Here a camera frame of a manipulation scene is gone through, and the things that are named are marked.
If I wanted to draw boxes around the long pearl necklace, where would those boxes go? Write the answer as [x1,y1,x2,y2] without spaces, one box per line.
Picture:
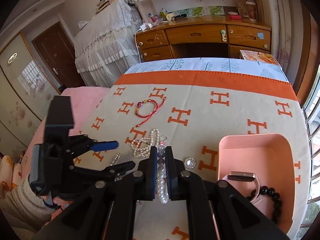
[130,128,161,158]

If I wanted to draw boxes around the light blue patterned sheet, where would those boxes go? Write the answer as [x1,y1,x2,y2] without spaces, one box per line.
[125,57,289,82]

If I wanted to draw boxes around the pink bed cover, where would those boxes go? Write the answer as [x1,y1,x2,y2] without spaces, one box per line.
[21,87,111,178]

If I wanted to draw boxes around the magazine on bed edge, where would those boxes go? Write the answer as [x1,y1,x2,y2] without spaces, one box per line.
[240,50,280,66]

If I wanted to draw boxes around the lace covered piano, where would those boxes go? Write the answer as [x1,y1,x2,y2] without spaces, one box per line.
[74,0,142,88]

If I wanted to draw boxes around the wooden desk with drawers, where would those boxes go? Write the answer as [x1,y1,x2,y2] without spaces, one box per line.
[136,15,272,62]

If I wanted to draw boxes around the pink plastic tray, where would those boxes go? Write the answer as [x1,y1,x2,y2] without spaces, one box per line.
[217,133,296,233]

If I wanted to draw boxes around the beige curtain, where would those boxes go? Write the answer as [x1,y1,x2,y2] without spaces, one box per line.
[255,0,303,83]

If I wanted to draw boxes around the orange beige H blanket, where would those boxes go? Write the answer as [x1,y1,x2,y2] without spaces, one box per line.
[75,70,310,238]

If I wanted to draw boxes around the black bead bracelet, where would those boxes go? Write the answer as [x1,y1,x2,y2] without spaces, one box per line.
[246,185,283,224]

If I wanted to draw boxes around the pink strap smartwatch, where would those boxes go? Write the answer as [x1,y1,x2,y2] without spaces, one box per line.
[222,171,260,205]

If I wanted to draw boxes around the window metal grille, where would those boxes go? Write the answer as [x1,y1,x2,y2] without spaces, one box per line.
[296,73,319,239]

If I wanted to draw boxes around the brown wooden door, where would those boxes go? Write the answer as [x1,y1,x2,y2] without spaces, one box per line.
[32,22,85,88]

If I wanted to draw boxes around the left hand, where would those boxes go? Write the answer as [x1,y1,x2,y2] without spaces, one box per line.
[39,193,72,209]

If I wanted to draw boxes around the red cord bracelet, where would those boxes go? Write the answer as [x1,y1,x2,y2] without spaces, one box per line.
[134,96,167,128]

